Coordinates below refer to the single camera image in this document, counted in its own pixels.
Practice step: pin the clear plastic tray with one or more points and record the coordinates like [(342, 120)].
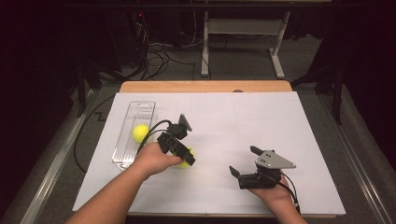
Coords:
[(137, 112)]

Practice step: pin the metal floor rail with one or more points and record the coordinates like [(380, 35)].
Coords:
[(358, 174), (53, 168)]

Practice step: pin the person's right hand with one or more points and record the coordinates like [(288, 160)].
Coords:
[(277, 197)]

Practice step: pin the dark metal stand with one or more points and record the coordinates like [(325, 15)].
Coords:
[(81, 93), (336, 93)]

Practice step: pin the person's left hand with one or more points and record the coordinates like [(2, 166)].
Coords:
[(152, 160)]

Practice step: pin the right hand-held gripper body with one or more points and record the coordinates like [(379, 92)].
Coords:
[(271, 161)]

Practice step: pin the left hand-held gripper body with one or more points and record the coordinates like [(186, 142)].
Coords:
[(174, 144)]

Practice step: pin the wooden table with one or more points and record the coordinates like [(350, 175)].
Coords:
[(205, 86)]

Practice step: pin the yellow tennis ball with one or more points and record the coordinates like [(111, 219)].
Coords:
[(140, 133), (183, 165)]

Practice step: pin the white metal desk frame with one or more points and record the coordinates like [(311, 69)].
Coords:
[(246, 26)]

